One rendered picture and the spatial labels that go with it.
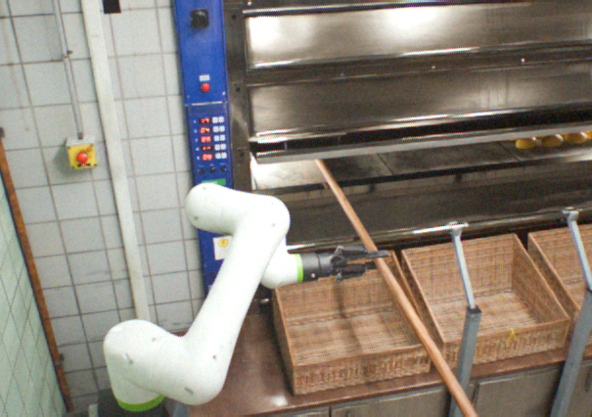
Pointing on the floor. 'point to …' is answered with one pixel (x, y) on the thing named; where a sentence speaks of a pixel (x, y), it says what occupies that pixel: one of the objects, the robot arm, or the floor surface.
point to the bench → (404, 386)
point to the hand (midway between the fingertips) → (377, 258)
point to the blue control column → (207, 45)
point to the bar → (478, 307)
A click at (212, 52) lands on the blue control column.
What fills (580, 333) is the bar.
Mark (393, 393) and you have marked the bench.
